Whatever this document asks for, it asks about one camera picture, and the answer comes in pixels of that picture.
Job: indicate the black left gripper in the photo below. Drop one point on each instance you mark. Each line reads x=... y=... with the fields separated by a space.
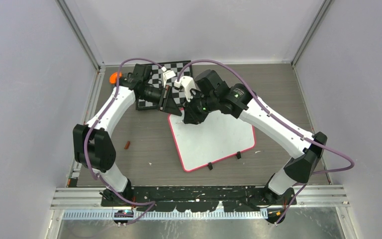
x=167 y=104

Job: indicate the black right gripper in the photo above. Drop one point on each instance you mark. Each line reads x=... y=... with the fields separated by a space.
x=190 y=115

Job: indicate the brown marker cap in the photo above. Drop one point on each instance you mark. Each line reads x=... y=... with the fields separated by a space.
x=127 y=145

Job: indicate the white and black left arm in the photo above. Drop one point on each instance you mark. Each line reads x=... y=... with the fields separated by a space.
x=93 y=147

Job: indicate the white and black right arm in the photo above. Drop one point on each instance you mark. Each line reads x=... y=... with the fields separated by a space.
x=209 y=93

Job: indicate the pink-framed whiteboard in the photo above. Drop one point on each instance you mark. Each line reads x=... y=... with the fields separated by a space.
x=219 y=137

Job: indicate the black white checkerboard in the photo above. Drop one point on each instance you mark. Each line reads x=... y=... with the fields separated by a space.
x=156 y=81

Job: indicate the orange curved block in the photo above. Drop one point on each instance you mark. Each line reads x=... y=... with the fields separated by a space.
x=114 y=77

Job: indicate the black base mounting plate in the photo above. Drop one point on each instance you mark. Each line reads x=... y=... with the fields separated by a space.
x=206 y=198

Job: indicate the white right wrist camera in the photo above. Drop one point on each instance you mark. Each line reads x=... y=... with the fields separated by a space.
x=186 y=84

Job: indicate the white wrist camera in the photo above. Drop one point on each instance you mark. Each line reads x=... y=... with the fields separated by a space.
x=166 y=75
x=186 y=84

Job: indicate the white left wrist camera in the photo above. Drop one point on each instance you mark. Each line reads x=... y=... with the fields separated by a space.
x=166 y=75

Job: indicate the white slotted cable duct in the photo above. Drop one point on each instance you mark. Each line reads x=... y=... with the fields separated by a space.
x=175 y=215

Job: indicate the aluminium frame rail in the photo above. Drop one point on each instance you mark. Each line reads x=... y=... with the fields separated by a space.
x=71 y=196

